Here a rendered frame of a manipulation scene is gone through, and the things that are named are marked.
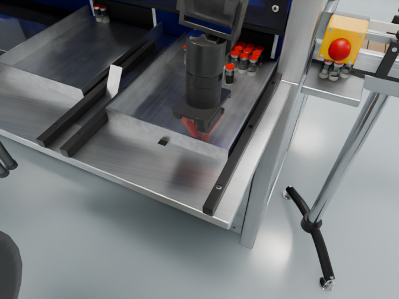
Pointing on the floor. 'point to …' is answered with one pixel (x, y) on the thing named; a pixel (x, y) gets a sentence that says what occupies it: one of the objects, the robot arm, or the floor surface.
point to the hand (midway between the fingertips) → (199, 141)
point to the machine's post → (263, 191)
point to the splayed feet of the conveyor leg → (291, 193)
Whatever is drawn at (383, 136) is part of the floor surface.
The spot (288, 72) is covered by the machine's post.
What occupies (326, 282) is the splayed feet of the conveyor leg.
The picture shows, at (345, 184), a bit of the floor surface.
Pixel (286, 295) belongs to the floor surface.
